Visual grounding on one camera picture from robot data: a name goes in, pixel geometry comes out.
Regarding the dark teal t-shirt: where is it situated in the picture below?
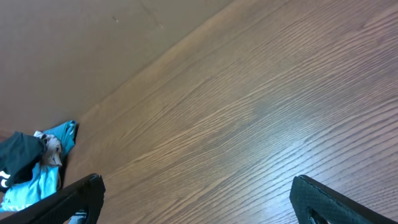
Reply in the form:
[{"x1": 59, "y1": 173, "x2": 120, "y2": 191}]
[{"x1": 1, "y1": 132, "x2": 46, "y2": 193}]

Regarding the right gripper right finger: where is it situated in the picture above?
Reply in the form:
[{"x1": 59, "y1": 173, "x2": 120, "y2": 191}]
[{"x1": 289, "y1": 175, "x2": 397, "y2": 224}]

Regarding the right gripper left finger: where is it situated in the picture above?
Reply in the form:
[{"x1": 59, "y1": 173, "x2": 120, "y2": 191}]
[{"x1": 1, "y1": 174, "x2": 106, "y2": 224}]

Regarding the folded beige garment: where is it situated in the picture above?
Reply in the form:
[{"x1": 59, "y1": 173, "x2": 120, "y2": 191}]
[{"x1": 34, "y1": 131, "x2": 62, "y2": 167}]

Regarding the light blue printed t-shirt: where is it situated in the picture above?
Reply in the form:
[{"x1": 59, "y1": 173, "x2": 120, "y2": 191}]
[{"x1": 1, "y1": 163, "x2": 60, "y2": 213}]

